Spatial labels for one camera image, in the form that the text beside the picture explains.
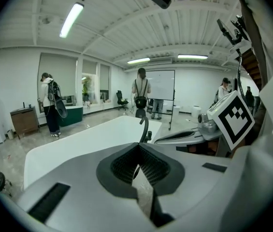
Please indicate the black curved faucet spout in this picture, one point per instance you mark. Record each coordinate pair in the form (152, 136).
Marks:
(146, 127)

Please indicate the person's grey shirt torso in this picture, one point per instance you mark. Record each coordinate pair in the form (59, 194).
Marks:
(262, 33)

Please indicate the ceiling light bar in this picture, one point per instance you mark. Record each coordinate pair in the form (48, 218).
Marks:
(193, 56)
(138, 61)
(71, 20)

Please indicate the dark green storage bin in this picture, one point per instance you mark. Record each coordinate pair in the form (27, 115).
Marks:
(73, 115)

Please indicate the whiteboard on black stand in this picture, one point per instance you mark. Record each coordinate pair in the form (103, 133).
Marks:
(161, 84)

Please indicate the black chest mount device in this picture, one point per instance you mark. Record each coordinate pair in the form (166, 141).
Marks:
(235, 33)

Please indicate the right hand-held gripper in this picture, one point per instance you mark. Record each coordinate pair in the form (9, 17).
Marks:
(235, 120)

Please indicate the black faucet knob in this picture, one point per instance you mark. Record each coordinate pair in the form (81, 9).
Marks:
(149, 136)

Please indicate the black office chair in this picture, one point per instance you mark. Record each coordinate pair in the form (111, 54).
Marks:
(121, 100)

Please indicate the wooden cabinet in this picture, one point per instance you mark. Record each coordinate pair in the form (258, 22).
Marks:
(25, 122)

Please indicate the person's right hand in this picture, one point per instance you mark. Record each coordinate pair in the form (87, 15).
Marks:
(204, 149)

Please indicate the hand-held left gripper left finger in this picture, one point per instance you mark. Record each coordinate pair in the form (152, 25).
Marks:
(78, 178)

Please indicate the white bathtub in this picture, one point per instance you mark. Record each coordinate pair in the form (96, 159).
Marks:
(90, 139)

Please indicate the white cylindrical appliance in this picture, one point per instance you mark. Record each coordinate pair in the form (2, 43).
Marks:
(196, 111)

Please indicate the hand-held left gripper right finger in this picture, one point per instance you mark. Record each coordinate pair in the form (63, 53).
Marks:
(199, 178)

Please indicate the window with plants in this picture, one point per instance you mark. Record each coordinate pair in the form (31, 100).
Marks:
(88, 91)

